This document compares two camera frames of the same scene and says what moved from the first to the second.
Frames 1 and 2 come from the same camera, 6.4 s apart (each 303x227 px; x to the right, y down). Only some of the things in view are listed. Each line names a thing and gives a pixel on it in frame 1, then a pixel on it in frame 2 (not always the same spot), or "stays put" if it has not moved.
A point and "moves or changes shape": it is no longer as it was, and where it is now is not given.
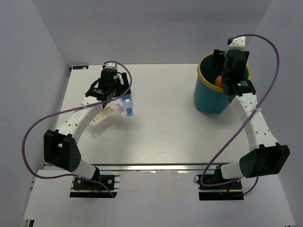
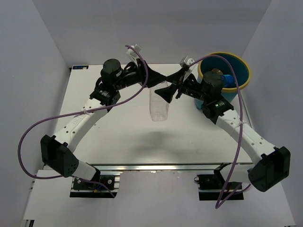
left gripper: [123, 87] -> [154, 78]
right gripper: [218, 57] -> [167, 92]
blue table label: [79, 67] stays put
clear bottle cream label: [111, 110] -> [159, 106]
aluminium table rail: [158, 167] stays put
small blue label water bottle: [128, 102] moves or changes shape
